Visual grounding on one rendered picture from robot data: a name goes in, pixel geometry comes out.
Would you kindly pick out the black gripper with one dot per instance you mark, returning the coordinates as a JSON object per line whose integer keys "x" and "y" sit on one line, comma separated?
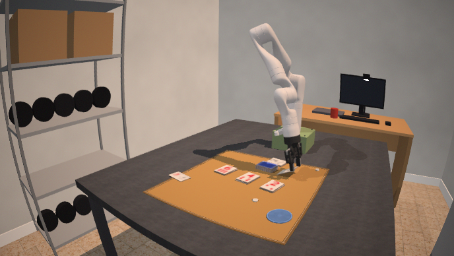
{"x": 293, "y": 152}

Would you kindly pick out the blue round disc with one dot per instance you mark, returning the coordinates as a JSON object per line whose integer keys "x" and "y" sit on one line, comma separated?
{"x": 279, "y": 216}

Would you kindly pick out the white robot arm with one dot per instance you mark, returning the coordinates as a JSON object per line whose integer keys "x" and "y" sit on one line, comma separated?
{"x": 278, "y": 65}

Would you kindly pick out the white card with red markings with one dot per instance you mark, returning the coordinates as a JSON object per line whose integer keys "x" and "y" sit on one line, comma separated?
{"x": 225, "y": 169}

